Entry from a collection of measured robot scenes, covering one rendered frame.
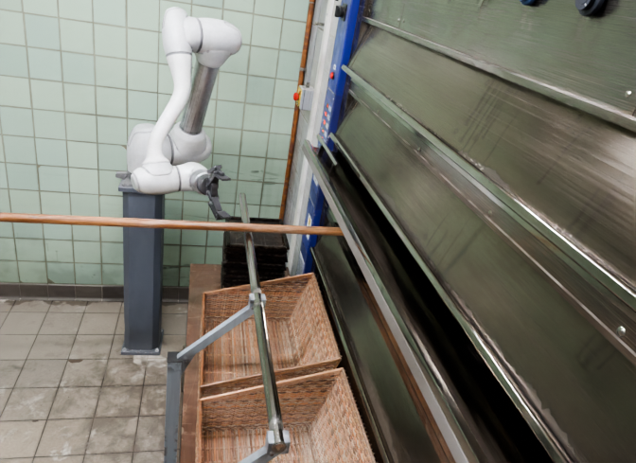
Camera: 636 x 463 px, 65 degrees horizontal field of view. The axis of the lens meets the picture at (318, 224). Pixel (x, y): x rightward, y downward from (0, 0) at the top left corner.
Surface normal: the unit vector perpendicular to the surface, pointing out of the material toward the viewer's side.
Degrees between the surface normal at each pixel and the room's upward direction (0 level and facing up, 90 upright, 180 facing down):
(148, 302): 90
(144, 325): 90
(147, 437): 0
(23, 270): 90
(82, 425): 0
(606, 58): 90
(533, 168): 69
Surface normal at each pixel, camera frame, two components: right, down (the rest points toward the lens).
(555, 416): -0.85, -0.36
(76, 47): 0.19, 0.46
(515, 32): -0.97, -0.05
